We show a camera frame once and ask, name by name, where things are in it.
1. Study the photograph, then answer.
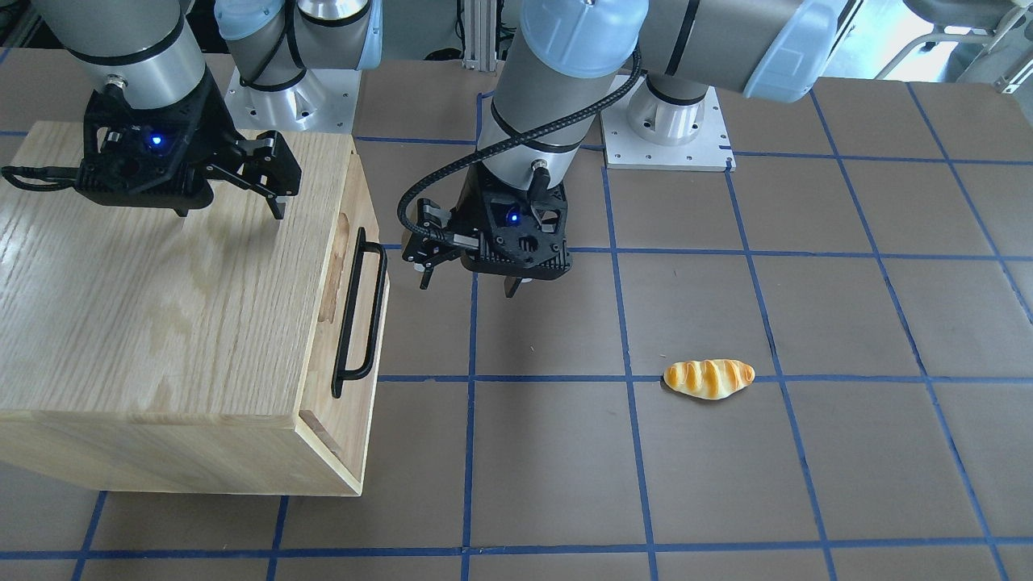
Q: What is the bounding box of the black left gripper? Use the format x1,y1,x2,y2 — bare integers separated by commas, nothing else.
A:
402,165,572,299

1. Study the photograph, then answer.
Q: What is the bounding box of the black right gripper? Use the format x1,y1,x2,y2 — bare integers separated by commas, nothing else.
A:
73,81,303,220

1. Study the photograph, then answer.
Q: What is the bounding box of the black metal drawer handle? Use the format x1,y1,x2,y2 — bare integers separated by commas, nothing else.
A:
332,228,388,399

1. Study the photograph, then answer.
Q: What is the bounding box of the wooden drawer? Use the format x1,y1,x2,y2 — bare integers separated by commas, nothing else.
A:
296,151,390,497

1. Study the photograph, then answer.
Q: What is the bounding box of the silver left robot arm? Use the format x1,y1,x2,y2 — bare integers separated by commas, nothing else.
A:
397,1,846,297

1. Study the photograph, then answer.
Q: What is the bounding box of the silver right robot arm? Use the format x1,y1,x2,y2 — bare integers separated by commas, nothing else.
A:
2,1,383,220

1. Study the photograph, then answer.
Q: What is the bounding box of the light wooden drawer cabinet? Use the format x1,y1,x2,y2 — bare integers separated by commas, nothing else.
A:
1,132,359,495

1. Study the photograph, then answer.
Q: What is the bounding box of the toy bread roll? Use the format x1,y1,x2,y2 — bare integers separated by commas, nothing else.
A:
662,359,756,401

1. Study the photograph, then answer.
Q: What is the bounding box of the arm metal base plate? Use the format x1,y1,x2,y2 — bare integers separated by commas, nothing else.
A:
600,73,737,172
224,69,362,135

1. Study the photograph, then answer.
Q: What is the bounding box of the aluminium frame post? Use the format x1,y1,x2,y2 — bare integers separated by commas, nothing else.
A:
455,1,504,73

